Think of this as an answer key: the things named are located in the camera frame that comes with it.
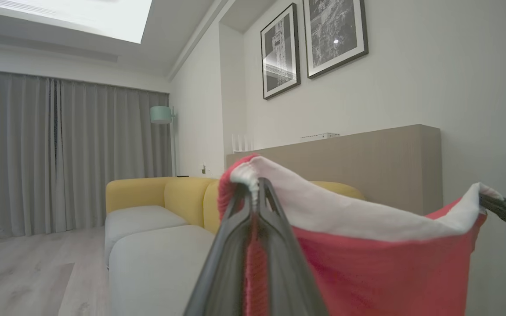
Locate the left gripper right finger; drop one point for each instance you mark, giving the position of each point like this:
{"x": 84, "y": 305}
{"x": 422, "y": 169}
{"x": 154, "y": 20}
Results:
{"x": 286, "y": 272}

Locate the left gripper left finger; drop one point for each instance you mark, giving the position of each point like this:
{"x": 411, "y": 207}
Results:
{"x": 224, "y": 272}

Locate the red white sports shirt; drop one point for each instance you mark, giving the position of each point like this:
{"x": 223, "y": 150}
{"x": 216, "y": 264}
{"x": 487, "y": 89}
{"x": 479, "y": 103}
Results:
{"x": 367, "y": 263}

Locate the large grey sofa seat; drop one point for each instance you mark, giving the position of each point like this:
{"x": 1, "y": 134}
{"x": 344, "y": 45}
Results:
{"x": 156, "y": 272}

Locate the yellow and grey sofa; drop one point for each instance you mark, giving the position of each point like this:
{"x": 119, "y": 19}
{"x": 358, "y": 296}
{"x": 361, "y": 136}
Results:
{"x": 182, "y": 195}

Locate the small grey sofa seat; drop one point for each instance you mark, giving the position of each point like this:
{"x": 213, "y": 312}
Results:
{"x": 139, "y": 219}

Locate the white router with antennas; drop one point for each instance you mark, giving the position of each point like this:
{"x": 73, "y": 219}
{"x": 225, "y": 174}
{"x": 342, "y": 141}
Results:
{"x": 241, "y": 145}

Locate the teal shade floor lamp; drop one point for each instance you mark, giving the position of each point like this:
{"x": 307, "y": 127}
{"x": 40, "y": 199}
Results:
{"x": 160, "y": 115}

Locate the grey pleated curtain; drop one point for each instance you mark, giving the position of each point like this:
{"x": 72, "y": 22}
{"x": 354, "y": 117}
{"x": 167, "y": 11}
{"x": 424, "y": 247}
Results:
{"x": 11, "y": 153}
{"x": 112, "y": 140}

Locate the narrow black framed picture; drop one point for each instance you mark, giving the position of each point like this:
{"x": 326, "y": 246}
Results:
{"x": 280, "y": 52}

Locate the wide black framed picture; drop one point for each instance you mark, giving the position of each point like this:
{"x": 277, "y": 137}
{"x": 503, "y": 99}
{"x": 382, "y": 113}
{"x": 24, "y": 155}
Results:
{"x": 334, "y": 35}

